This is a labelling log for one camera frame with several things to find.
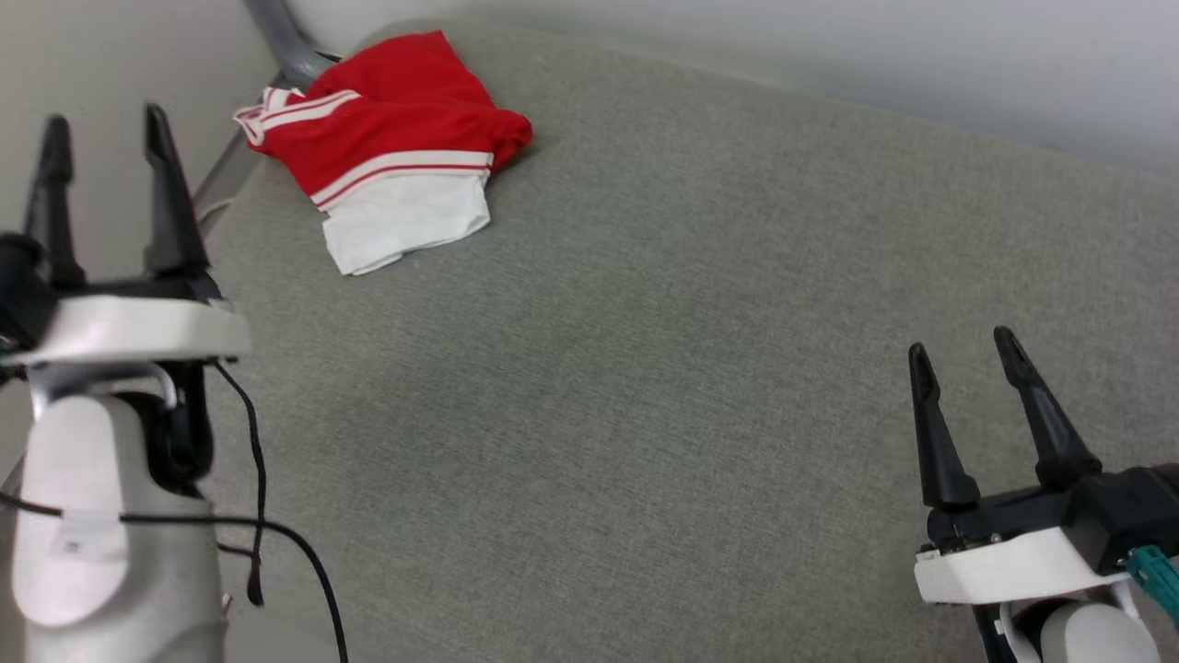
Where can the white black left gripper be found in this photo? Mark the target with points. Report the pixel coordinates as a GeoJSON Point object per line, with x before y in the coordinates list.
{"type": "Point", "coordinates": [129, 330]}

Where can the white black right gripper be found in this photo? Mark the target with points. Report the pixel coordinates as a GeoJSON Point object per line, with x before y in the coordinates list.
{"type": "Point", "coordinates": [1004, 562]}

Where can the red white basketball jersey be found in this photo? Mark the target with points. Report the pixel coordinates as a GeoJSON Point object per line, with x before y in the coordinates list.
{"type": "Point", "coordinates": [396, 120]}

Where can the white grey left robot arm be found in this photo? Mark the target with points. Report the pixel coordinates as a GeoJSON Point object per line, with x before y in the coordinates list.
{"type": "Point", "coordinates": [87, 525]}

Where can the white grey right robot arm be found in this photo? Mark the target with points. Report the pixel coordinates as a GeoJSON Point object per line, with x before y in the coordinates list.
{"type": "Point", "coordinates": [1087, 640]}

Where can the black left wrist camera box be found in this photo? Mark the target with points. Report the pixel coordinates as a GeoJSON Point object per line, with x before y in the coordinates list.
{"type": "Point", "coordinates": [20, 290]}

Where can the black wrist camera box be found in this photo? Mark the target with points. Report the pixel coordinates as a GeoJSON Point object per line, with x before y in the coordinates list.
{"type": "Point", "coordinates": [20, 290]}
{"type": "Point", "coordinates": [1128, 511]}

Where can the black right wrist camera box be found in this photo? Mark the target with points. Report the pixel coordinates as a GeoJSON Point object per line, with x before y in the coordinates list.
{"type": "Point", "coordinates": [1128, 511]}

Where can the grey metal frame leg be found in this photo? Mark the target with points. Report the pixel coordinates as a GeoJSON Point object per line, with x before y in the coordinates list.
{"type": "Point", "coordinates": [276, 32]}

